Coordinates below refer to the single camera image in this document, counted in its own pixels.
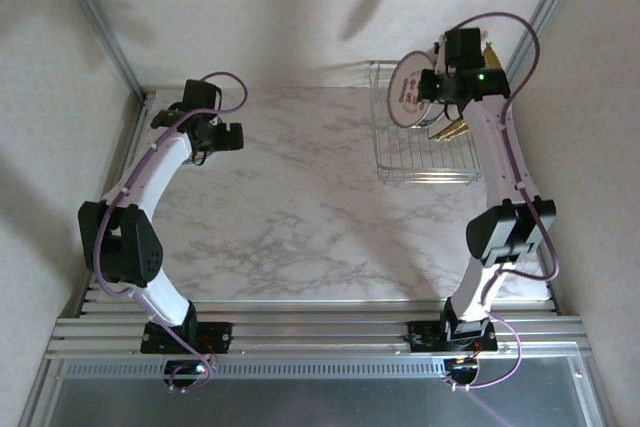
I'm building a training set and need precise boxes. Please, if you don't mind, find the yellow woven bamboo plate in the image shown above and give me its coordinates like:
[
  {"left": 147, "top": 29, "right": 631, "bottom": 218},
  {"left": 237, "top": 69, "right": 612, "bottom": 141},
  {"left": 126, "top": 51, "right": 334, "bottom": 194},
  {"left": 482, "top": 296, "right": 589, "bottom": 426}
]
[
  {"left": 428, "top": 119, "right": 469, "bottom": 142},
  {"left": 439, "top": 41, "right": 503, "bottom": 141}
]

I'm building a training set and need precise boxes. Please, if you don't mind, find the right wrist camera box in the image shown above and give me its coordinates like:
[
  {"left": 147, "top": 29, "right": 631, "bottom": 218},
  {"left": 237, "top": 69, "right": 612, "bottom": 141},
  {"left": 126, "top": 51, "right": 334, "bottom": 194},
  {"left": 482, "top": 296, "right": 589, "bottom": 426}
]
[{"left": 432, "top": 32, "right": 450, "bottom": 74}]

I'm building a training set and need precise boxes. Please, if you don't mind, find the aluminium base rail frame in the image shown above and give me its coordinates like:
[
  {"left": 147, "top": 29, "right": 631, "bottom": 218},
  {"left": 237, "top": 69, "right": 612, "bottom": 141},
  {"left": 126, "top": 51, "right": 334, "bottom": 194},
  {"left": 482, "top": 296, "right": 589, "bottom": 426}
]
[{"left": 44, "top": 299, "right": 589, "bottom": 363}]

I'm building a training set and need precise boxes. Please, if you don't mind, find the aluminium frame post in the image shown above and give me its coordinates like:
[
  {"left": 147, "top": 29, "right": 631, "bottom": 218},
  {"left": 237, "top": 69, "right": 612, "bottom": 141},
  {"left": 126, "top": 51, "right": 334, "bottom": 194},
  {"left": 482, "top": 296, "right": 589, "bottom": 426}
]
[
  {"left": 499, "top": 0, "right": 594, "bottom": 106},
  {"left": 47, "top": 0, "right": 150, "bottom": 103}
]

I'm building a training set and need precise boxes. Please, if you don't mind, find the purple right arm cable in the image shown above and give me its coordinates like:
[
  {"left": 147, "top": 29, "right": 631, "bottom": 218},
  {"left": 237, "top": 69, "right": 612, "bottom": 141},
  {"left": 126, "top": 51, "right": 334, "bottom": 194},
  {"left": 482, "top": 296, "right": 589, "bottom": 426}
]
[{"left": 447, "top": 12, "right": 561, "bottom": 392}]

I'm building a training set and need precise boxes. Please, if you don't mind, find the circuit board with LED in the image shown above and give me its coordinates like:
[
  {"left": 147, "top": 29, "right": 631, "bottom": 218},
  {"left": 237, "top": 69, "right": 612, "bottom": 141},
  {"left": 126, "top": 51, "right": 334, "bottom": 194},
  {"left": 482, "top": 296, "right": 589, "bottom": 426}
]
[
  {"left": 443, "top": 356, "right": 481, "bottom": 379},
  {"left": 163, "top": 359, "right": 214, "bottom": 379}
]

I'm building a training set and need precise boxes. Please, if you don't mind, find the grey vented metal panel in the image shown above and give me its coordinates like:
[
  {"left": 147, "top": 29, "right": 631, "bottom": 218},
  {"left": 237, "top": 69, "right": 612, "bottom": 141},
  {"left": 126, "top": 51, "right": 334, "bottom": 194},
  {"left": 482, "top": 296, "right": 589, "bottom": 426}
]
[{"left": 19, "top": 356, "right": 604, "bottom": 427}]

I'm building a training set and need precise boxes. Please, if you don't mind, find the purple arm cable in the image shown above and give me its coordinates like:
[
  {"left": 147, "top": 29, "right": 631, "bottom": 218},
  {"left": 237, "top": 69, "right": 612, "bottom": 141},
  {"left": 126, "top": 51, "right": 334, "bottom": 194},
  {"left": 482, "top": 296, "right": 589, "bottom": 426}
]
[
  {"left": 92, "top": 70, "right": 251, "bottom": 394},
  {"left": 447, "top": 12, "right": 561, "bottom": 392}
]

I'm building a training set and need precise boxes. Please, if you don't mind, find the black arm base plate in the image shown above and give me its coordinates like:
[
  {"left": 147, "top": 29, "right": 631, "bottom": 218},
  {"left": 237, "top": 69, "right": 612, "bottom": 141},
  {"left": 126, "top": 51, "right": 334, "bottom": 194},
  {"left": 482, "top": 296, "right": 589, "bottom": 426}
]
[
  {"left": 405, "top": 319, "right": 501, "bottom": 353},
  {"left": 140, "top": 320, "right": 234, "bottom": 354}
]

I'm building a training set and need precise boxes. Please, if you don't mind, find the aluminium side rail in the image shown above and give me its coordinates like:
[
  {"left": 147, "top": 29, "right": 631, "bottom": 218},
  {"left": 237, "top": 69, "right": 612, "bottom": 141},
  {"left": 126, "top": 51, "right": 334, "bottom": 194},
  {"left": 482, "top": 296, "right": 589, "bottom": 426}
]
[
  {"left": 529, "top": 241, "right": 560, "bottom": 313},
  {"left": 74, "top": 90, "right": 157, "bottom": 318}
]

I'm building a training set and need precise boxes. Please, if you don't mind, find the chrome wire dish rack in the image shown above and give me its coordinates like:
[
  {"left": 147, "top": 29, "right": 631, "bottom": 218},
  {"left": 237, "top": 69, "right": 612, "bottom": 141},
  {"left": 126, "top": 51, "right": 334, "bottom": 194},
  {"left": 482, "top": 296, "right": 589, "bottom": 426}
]
[{"left": 368, "top": 59, "right": 484, "bottom": 184}]

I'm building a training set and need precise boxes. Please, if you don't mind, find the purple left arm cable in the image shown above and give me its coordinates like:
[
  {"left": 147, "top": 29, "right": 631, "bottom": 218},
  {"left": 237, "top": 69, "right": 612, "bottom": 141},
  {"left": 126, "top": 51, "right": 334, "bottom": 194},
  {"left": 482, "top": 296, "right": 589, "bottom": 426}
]
[{"left": 92, "top": 70, "right": 251, "bottom": 394}]

